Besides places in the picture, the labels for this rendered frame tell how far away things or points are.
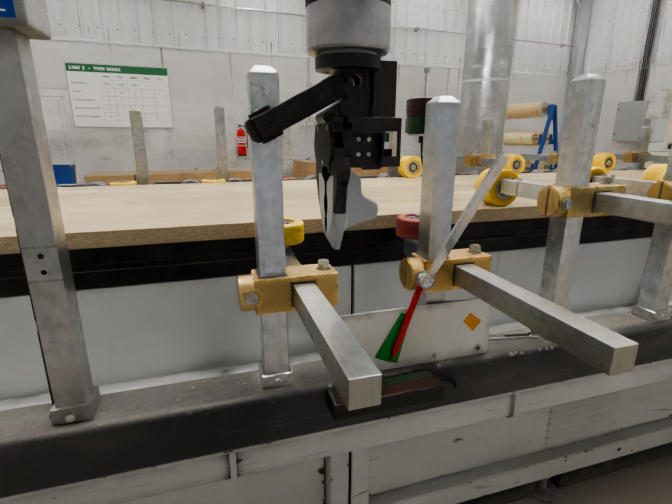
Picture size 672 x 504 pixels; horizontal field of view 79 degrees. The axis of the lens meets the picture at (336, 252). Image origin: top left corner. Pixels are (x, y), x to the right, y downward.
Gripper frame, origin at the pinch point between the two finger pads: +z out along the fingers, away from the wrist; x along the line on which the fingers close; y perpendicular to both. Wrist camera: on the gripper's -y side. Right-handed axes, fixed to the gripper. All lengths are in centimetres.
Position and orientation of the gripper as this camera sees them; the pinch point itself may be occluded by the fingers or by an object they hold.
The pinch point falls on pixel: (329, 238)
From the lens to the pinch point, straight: 49.3
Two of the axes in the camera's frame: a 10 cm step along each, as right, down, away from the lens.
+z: 0.0, 9.6, 2.7
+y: 9.6, -0.8, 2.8
